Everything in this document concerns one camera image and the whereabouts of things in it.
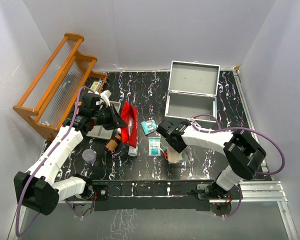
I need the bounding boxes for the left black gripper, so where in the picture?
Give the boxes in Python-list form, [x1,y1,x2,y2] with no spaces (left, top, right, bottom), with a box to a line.
[92,103,128,131]

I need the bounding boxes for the red first aid pouch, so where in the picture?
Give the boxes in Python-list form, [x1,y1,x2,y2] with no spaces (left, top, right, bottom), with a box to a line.
[120,102,138,148]

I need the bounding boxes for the teal tape packet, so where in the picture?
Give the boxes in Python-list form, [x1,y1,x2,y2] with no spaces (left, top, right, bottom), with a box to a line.
[141,119,157,136]

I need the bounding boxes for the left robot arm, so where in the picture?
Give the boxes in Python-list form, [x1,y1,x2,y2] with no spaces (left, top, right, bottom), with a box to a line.
[13,93,128,216]

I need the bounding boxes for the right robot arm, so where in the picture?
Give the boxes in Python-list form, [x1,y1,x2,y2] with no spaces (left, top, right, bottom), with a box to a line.
[156,120,266,199]

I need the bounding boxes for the brown medicine bottle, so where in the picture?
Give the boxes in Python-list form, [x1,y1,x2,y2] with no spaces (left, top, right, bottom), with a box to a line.
[104,134,122,153]

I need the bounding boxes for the white medicine bottle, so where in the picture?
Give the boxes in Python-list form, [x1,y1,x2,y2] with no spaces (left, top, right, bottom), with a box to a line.
[128,145,138,157]

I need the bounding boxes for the green white medicine box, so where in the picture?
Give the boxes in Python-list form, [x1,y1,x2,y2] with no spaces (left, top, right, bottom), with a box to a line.
[90,81,101,92]

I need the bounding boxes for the orange scissors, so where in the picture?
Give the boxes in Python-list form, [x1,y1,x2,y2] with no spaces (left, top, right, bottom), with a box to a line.
[162,147,168,160]

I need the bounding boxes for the teal white swab packet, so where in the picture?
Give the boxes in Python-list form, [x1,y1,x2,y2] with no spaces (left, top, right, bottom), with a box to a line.
[148,137,161,156]

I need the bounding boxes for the grey plastic tray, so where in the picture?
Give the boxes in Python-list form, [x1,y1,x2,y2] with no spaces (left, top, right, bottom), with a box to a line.
[86,101,125,140]

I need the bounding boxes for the clear round container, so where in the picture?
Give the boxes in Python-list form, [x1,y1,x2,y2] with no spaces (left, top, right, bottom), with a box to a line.
[81,148,97,165]

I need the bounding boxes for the grey metal case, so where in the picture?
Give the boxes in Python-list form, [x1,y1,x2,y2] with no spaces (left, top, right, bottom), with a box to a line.
[164,60,221,128]

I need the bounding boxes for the wooden shelf rack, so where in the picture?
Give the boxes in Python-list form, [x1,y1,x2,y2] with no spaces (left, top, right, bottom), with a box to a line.
[13,33,108,141]

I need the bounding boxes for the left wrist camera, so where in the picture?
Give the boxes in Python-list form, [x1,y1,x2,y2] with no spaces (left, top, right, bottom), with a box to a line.
[96,89,112,106]

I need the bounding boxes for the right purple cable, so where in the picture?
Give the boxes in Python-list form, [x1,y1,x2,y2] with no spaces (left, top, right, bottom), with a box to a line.
[189,113,286,218]

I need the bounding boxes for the purple cable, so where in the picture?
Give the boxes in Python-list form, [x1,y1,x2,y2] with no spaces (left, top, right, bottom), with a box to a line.
[14,86,101,238]
[189,113,286,218]

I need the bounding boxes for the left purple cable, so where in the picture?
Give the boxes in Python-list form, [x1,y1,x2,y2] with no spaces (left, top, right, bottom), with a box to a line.
[14,86,101,238]

